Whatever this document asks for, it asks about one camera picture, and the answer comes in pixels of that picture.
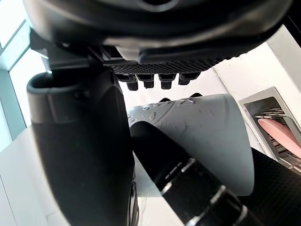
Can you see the pink plate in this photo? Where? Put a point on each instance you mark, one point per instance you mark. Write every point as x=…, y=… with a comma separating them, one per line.
x=279, y=133

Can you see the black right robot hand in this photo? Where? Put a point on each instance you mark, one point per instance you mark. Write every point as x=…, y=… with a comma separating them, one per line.
x=80, y=150

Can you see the metal dish rack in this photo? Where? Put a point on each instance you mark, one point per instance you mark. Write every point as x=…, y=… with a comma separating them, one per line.
x=272, y=112

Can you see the black carbon textured panel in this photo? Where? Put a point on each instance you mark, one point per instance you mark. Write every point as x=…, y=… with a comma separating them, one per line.
x=277, y=188

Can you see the window with grey frame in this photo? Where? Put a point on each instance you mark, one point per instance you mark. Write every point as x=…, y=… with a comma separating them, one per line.
x=11, y=35

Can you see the stainless steel sink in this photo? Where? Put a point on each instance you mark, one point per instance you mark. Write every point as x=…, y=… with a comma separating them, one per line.
x=252, y=99

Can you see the grey embossed cup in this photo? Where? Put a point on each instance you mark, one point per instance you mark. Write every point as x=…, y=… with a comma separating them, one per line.
x=207, y=131

